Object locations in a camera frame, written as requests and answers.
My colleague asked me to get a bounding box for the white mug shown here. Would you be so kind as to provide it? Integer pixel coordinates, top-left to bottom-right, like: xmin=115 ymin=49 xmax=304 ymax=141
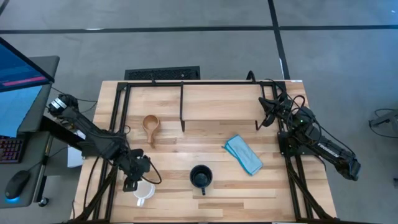
xmin=133 ymin=180 xmax=156 ymax=208

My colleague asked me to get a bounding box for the computer monitor with blue screen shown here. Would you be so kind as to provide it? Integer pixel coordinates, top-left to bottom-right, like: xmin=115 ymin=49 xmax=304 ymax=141
xmin=0 ymin=36 xmax=56 ymax=138

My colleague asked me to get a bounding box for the black stand with cables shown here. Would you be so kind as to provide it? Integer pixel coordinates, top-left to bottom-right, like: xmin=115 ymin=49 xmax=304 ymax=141
xmin=368 ymin=108 xmax=398 ymax=139

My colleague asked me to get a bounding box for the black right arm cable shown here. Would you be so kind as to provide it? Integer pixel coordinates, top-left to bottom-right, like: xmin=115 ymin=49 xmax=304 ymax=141
xmin=246 ymin=70 xmax=312 ymax=121

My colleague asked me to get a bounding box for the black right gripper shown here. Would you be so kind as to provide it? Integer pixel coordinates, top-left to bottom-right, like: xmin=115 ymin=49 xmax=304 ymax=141
xmin=257 ymin=96 xmax=301 ymax=128

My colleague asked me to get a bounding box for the black metal table frame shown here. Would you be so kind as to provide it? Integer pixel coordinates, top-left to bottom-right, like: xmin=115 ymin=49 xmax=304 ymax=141
xmin=73 ymin=80 xmax=337 ymax=224

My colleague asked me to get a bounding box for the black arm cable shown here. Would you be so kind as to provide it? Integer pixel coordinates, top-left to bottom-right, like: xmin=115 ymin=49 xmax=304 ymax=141
xmin=246 ymin=70 xmax=312 ymax=121
xmin=140 ymin=156 xmax=163 ymax=185

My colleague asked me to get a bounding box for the wooden shelf with black legs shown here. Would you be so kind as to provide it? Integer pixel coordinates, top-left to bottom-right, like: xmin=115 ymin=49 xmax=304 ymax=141
xmin=179 ymin=80 xmax=269 ymax=133

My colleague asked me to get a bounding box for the grey side desk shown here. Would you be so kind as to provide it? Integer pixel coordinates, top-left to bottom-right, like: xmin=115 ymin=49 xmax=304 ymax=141
xmin=0 ymin=55 xmax=60 ymax=210

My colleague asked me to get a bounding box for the black computer mouse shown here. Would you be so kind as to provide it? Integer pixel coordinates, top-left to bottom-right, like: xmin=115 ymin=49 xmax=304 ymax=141
xmin=4 ymin=169 xmax=31 ymax=200

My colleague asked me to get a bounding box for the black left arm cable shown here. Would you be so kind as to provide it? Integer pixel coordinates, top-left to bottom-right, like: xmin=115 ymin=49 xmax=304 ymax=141
xmin=140 ymin=156 xmax=163 ymax=185

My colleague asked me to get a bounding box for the black mug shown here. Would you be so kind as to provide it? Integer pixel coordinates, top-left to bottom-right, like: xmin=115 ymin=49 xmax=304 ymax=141
xmin=189 ymin=164 xmax=214 ymax=197

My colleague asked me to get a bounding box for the black keyboard with coloured lights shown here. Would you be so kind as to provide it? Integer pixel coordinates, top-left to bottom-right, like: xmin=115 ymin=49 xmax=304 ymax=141
xmin=0 ymin=136 xmax=25 ymax=165

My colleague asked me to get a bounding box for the blue folded cloth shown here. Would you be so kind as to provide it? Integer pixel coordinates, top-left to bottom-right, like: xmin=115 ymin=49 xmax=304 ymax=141
xmin=222 ymin=134 xmax=264 ymax=177

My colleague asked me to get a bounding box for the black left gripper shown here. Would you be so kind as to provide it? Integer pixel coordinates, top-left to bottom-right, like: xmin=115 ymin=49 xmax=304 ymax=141
xmin=119 ymin=148 xmax=152 ymax=193

